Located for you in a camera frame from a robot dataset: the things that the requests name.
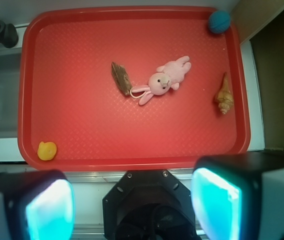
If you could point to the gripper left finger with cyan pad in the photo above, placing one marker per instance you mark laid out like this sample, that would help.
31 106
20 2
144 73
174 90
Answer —
36 205

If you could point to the brown wood bark piece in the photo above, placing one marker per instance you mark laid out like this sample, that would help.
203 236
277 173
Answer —
121 78

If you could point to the grey sink basin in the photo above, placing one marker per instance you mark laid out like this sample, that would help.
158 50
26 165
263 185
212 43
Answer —
9 93

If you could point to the blue knitted ball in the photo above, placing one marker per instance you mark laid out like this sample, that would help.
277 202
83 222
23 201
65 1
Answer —
219 22

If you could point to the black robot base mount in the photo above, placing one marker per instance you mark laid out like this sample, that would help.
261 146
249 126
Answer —
149 205

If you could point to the yellow rubber duck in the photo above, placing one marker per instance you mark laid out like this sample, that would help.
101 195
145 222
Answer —
46 150

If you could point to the brown cardboard panel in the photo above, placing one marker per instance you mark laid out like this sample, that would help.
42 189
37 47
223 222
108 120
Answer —
260 25

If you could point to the red plastic tray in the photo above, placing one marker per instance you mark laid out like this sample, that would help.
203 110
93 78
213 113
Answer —
67 94

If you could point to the tan spiral sea shell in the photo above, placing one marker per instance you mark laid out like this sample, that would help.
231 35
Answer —
224 97

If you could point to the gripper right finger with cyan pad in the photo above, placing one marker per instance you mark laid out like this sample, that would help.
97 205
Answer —
241 196

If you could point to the pink plush bunny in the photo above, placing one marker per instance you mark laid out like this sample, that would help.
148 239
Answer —
167 76

